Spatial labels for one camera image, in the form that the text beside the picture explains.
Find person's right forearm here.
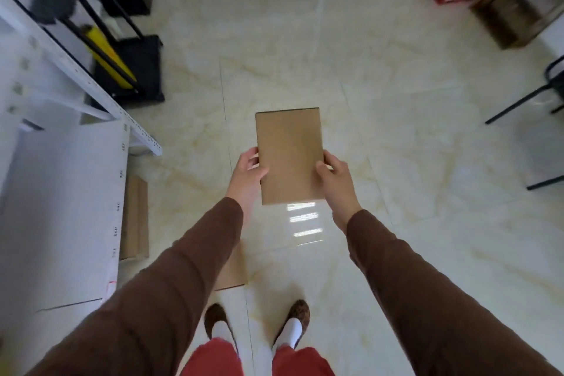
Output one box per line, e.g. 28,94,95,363
346,209,564,376

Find yellow film roll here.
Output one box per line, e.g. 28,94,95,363
83,24,137,91

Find brown patterned slipper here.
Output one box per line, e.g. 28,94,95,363
204,303,231,340
272,299,311,348

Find brown patterned right slipper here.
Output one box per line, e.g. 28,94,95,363
272,299,311,348

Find white metal shelf rack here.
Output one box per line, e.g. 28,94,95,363
0,0,163,156

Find flat cardboard sheet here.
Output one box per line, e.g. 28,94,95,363
214,243,248,292
119,172,150,261

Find white left sock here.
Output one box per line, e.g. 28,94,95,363
211,320,239,352

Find person's red trousers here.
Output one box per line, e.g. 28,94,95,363
180,338,336,376

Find white sock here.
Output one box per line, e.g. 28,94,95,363
211,320,239,352
273,318,304,354

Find white board sheet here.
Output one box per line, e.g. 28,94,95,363
0,120,131,348

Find white right sock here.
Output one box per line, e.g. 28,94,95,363
273,318,304,354

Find black metal chair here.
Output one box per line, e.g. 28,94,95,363
485,55,564,192

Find brown patterned left slipper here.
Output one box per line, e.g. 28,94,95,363
204,303,231,340

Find large open brown carton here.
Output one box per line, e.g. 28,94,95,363
468,0,564,51

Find brown cardboard box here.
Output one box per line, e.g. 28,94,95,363
255,107,326,206

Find person's left forearm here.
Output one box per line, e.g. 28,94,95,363
24,197,244,376

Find person's left hand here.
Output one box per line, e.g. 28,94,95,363
226,147,270,214

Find person's right hand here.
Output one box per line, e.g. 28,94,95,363
315,150,362,231

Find black hand truck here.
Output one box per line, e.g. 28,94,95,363
43,0,166,106

